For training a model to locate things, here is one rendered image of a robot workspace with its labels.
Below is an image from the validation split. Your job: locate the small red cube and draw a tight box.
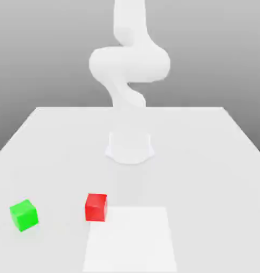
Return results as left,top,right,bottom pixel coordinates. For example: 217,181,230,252
84,193,108,222

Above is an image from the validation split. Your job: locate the small green cube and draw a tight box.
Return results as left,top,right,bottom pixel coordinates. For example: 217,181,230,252
9,199,40,232

